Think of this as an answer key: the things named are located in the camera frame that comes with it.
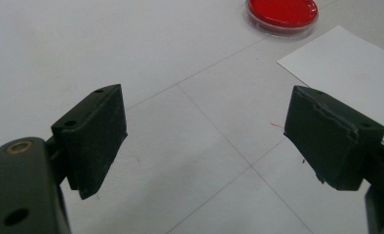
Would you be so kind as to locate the white paper sheet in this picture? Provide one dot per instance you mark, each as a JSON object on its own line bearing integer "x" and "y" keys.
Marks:
{"x": 342, "y": 61}

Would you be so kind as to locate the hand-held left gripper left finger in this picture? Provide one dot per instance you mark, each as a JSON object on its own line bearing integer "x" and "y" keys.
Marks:
{"x": 92, "y": 139}

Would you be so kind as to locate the white table cover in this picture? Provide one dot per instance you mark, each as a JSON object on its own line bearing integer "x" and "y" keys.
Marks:
{"x": 147, "y": 48}

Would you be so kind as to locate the red round ink pad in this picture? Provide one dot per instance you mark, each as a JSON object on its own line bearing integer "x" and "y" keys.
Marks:
{"x": 282, "y": 13}

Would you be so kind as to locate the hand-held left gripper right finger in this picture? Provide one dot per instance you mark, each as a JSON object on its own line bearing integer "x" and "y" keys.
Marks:
{"x": 326, "y": 143}

